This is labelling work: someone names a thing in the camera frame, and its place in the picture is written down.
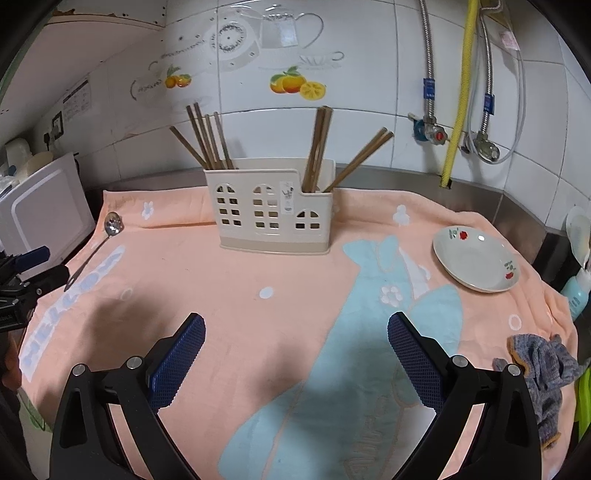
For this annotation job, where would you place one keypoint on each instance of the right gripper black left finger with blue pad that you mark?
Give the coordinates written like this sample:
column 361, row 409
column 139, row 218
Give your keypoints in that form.
column 85, row 443

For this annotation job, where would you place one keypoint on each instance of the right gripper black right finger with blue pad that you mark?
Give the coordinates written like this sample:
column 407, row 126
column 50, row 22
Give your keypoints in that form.
column 506, row 444

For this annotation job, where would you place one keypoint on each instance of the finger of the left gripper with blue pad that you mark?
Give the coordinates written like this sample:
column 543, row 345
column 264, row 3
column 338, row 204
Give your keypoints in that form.
column 32, row 259

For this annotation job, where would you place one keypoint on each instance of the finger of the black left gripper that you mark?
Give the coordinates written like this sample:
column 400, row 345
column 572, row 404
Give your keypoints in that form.
column 46, row 282

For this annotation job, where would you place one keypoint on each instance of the person's hand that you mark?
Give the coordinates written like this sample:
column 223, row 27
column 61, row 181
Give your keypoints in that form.
column 12, row 375

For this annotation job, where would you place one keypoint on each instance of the white microwave oven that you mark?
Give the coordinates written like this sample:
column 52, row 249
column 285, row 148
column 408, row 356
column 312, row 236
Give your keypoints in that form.
column 48, row 209

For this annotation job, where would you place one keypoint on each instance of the green plastic stool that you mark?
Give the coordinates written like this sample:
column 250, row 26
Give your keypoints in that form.
column 583, row 405

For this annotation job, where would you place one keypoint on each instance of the metal spoon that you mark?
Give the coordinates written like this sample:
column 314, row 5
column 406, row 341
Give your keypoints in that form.
column 112, row 226

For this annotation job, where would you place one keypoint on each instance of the grey knitted glove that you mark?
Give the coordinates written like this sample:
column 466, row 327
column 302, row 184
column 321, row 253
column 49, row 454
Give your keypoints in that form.
column 547, row 368

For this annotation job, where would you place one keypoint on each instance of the white kettle appliance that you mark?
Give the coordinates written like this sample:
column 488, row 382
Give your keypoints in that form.
column 13, row 156

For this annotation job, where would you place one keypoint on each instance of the white label sticker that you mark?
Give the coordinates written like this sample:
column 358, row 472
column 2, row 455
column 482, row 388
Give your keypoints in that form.
column 77, row 101

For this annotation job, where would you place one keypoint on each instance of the light blue bottle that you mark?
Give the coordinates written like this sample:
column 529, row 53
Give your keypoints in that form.
column 577, row 291

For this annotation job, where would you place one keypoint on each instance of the white dish with strawberries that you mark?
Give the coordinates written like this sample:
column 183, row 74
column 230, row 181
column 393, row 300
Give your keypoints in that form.
column 477, row 260

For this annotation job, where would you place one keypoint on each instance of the peach whale pattern towel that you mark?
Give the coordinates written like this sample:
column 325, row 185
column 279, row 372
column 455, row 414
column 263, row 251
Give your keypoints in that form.
column 297, row 378

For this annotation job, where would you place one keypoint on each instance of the beige plastic utensil holder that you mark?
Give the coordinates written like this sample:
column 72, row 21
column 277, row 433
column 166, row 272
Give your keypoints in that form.
column 259, row 206

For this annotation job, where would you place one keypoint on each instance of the chrome angle valve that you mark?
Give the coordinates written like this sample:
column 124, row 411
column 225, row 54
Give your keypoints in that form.
column 477, row 143

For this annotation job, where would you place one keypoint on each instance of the black wall socket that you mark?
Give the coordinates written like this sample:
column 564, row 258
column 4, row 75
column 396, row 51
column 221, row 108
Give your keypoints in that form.
column 55, row 131

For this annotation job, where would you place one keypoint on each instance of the red handle water valve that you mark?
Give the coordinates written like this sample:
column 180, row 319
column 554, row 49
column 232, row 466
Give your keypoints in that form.
column 426, row 129

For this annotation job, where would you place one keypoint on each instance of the braided metal hose blue tag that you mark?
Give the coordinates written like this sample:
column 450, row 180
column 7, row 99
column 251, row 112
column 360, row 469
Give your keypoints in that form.
column 429, row 84

